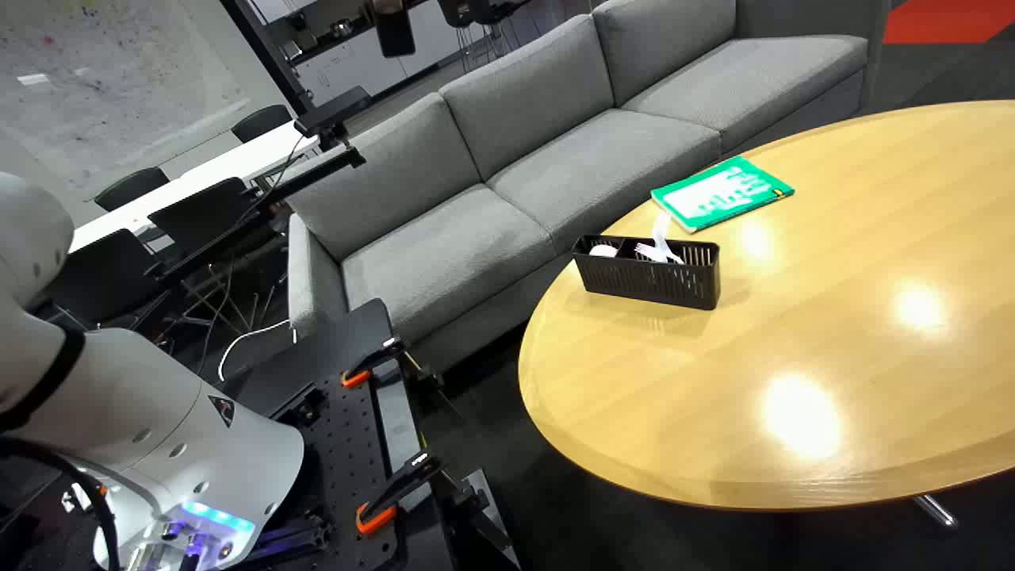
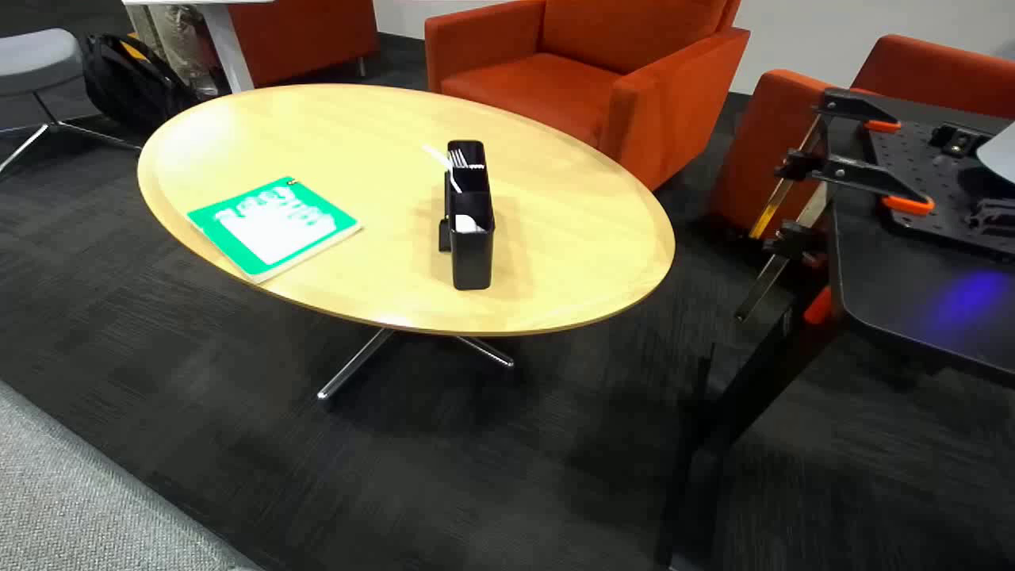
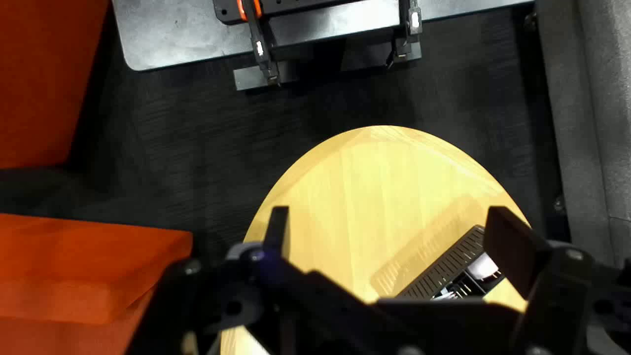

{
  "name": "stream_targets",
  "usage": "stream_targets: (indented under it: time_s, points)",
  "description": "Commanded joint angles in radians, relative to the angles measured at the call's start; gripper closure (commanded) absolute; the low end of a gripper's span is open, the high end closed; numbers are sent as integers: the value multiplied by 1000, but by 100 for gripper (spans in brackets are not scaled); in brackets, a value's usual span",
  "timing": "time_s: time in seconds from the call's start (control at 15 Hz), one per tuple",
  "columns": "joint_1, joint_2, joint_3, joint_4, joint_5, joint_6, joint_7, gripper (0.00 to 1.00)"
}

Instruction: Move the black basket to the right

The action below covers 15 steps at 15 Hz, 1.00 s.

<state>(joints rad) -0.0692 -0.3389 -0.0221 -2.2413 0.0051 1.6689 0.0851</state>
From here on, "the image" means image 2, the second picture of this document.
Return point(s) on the black rectangular basket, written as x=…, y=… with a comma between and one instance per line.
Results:
x=468, y=245

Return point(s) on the white items in basket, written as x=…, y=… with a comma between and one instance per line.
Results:
x=464, y=177

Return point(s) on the oval wooden table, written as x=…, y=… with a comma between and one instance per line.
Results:
x=574, y=235

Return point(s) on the orange armchair centre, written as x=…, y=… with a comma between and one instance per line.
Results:
x=642, y=79

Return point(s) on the orange armchair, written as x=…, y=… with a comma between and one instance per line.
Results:
x=642, y=79
x=782, y=107

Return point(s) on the green and white booklet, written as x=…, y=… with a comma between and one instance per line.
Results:
x=271, y=226

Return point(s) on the orange armchair right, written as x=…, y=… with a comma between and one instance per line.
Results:
x=782, y=107

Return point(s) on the orange armchair left background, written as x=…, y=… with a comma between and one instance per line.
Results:
x=288, y=39

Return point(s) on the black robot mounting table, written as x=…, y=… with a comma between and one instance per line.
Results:
x=941, y=289

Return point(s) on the black backpack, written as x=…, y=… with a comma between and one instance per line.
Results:
x=132, y=85

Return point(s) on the grey chair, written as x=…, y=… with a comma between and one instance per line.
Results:
x=36, y=63

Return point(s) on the orange handled clamp lower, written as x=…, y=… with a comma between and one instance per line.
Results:
x=788, y=241

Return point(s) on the orange handled clamp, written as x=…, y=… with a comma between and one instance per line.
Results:
x=846, y=115
x=788, y=241

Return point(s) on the orange handled clamp upper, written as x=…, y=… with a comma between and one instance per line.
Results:
x=846, y=115

